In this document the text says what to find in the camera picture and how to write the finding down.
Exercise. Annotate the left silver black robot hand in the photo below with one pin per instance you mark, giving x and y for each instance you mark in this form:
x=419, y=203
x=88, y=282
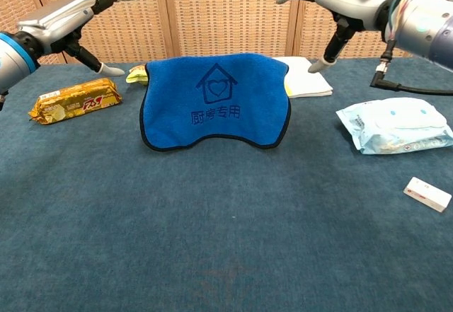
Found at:
x=53, y=20

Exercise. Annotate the blue cloth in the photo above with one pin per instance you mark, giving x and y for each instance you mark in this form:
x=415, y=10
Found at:
x=216, y=121

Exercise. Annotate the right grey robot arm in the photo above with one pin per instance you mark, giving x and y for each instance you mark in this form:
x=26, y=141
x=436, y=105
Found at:
x=428, y=25

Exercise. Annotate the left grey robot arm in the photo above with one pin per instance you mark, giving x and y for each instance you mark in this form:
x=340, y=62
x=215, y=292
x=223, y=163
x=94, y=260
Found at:
x=12, y=61

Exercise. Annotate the gold biscuit pack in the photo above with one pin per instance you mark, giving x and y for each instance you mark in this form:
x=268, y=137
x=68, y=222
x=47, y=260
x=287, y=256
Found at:
x=74, y=101

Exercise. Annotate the yellow white notebook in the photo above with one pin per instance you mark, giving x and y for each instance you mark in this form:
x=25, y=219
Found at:
x=308, y=78

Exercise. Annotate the green snack bag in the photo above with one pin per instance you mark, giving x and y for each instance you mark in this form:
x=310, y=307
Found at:
x=136, y=75

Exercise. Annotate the woven wooden folding screen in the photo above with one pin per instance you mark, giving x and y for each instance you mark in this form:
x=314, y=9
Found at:
x=226, y=22

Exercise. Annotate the light blue wet wipes pack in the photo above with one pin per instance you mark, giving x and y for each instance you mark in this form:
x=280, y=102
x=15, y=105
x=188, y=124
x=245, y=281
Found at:
x=396, y=124

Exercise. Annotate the small white box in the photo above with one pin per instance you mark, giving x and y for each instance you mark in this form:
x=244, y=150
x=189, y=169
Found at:
x=426, y=194

